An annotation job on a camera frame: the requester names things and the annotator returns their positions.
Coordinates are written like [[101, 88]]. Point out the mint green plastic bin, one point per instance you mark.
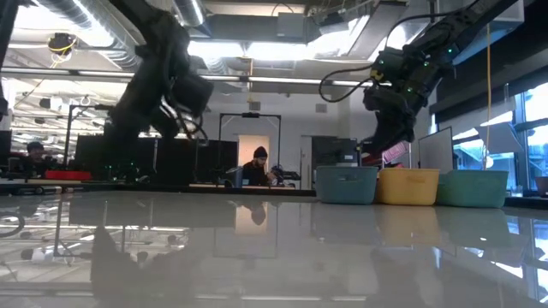
[[473, 190]]

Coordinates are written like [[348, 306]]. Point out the small black robot arm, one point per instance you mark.
[[287, 174]]

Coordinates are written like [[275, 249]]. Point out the black frame workstation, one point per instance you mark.
[[180, 162], [219, 141]]

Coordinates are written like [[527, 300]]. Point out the black cabinet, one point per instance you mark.
[[334, 149]]

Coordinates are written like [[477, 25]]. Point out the red box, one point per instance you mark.
[[66, 175]]

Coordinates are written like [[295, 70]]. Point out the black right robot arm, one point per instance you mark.
[[462, 25]]

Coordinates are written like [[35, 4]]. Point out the person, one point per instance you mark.
[[34, 160], [255, 169]]

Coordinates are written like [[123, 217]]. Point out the yellow plastic bin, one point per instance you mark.
[[406, 188]]

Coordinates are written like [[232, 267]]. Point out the grey ceiling air unit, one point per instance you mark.
[[295, 27]]

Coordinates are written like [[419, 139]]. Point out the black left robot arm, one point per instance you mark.
[[158, 34]]

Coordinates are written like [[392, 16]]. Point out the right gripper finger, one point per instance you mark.
[[396, 137], [374, 147]]

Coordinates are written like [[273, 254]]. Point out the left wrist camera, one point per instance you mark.
[[192, 96]]

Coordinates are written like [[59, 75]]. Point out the dark teal plastic bin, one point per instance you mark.
[[347, 186]]

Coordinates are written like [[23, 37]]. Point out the linear ceiling light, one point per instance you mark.
[[85, 74], [278, 80]]

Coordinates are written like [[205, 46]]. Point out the grey monitor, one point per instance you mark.
[[436, 147]]

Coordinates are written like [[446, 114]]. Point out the silver ventilation duct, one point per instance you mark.
[[98, 25]]

